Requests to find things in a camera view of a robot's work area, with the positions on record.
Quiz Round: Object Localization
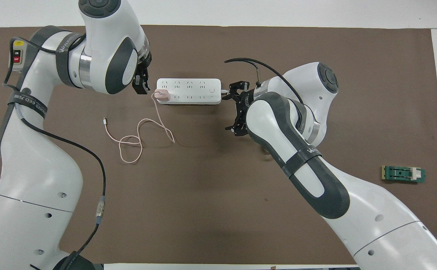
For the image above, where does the green knife switch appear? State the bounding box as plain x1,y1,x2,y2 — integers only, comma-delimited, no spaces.
382,165,426,185

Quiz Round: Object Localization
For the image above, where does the pink charging cable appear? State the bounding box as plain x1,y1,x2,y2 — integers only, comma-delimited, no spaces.
103,92,175,164

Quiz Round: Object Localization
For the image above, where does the brown table mat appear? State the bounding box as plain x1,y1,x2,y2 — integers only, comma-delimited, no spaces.
0,25,437,265

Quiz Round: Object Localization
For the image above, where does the grey on-off switch box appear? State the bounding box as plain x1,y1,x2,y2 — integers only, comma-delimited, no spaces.
9,39,26,74

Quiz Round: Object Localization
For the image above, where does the white power strip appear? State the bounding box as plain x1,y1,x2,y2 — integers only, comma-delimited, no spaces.
156,78,222,105

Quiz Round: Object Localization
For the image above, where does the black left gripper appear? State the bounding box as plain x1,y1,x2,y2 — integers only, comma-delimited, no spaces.
132,49,153,94

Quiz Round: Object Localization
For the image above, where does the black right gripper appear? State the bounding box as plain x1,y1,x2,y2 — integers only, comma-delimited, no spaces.
221,81,257,137

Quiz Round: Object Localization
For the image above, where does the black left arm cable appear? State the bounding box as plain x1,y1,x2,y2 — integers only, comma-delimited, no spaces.
3,37,106,270

